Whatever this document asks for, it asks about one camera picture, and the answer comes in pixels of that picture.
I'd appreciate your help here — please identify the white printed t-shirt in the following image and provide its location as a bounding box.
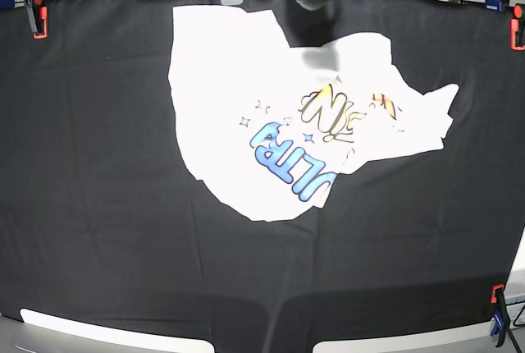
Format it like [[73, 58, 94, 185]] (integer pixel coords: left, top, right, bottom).
[[168, 5, 459, 222]]

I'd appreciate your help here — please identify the black table cloth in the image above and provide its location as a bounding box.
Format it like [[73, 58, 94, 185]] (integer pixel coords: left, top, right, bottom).
[[1, 0, 524, 352]]

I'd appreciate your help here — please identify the orange clamp top left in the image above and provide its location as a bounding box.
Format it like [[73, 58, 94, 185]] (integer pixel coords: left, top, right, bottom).
[[24, 0, 48, 39]]

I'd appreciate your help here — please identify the orange clamp top right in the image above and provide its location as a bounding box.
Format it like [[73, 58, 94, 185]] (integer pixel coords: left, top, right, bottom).
[[510, 4, 524, 51]]

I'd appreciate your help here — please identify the orange blue clamp bottom right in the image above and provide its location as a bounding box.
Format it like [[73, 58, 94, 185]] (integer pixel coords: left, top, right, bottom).
[[490, 284, 509, 348]]

